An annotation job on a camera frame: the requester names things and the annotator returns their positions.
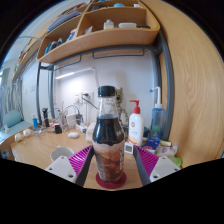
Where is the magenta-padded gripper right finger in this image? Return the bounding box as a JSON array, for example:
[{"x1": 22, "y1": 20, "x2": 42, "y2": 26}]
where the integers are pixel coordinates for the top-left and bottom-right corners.
[{"x1": 133, "y1": 144, "x2": 182, "y2": 187}]

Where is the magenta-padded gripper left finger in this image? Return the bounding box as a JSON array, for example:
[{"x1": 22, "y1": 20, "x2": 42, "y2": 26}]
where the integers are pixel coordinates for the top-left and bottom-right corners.
[{"x1": 44, "y1": 144, "x2": 95, "y2": 187}]

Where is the dark cola bottle black cap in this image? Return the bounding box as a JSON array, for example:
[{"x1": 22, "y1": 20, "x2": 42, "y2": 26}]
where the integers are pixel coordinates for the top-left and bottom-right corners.
[{"x1": 91, "y1": 85, "x2": 126, "y2": 184}]

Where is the white speckled cup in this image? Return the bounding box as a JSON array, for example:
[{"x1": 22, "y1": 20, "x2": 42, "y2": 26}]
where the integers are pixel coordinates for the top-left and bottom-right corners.
[{"x1": 49, "y1": 145, "x2": 75, "y2": 163}]

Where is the small white oval object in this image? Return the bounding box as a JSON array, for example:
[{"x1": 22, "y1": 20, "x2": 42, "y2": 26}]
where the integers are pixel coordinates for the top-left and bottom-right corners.
[{"x1": 67, "y1": 131, "x2": 80, "y2": 139}]

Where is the small white desk clock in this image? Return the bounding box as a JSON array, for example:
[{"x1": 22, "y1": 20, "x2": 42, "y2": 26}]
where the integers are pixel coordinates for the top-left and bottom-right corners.
[{"x1": 123, "y1": 141, "x2": 135, "y2": 155}]

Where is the white crumpled bag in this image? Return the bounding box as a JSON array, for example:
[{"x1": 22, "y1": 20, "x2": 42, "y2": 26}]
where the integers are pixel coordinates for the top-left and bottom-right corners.
[{"x1": 85, "y1": 121, "x2": 98, "y2": 143}]

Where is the blue squeeze bottle bent spout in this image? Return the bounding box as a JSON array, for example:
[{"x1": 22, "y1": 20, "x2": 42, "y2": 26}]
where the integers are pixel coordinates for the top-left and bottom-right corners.
[{"x1": 148, "y1": 86, "x2": 166, "y2": 141}]

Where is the white pump bottle red top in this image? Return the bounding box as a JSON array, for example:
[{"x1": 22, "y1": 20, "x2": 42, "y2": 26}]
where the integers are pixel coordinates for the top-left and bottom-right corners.
[{"x1": 128, "y1": 99, "x2": 145, "y2": 147}]

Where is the white power adapter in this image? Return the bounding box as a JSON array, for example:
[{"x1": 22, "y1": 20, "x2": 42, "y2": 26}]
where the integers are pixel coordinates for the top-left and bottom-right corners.
[{"x1": 65, "y1": 112, "x2": 78, "y2": 127}]

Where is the small blue bottle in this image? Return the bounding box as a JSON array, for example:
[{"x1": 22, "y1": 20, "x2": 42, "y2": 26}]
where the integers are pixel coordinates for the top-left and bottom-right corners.
[{"x1": 31, "y1": 114, "x2": 40, "y2": 131}]

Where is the slim black bottle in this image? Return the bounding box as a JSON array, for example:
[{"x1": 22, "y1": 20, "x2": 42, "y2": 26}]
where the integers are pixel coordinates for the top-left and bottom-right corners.
[{"x1": 41, "y1": 107, "x2": 50, "y2": 128}]

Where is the flat round red coaster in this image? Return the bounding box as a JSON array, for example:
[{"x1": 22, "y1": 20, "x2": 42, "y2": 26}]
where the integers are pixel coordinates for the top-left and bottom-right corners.
[{"x1": 95, "y1": 170, "x2": 128, "y2": 190}]

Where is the teal chair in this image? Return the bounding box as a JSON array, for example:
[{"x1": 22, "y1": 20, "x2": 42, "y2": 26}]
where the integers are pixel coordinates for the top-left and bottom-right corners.
[{"x1": 0, "y1": 109, "x2": 33, "y2": 141}]

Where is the wooden robot figure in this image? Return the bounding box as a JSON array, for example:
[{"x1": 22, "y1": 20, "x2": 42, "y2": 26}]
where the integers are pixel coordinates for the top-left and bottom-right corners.
[{"x1": 114, "y1": 87, "x2": 129, "y2": 134}]

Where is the white bar lamp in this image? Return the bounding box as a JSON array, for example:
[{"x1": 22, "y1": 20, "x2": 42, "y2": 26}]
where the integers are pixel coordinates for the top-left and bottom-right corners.
[{"x1": 54, "y1": 67, "x2": 94, "y2": 80}]

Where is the wooden shelf unit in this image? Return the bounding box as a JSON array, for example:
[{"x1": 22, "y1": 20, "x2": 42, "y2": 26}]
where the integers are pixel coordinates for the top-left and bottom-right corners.
[{"x1": 35, "y1": 0, "x2": 161, "y2": 64}]

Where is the grey metal shelf frame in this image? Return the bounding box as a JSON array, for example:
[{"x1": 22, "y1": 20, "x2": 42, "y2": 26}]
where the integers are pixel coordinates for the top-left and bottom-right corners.
[{"x1": 34, "y1": 29, "x2": 176, "y2": 141}]

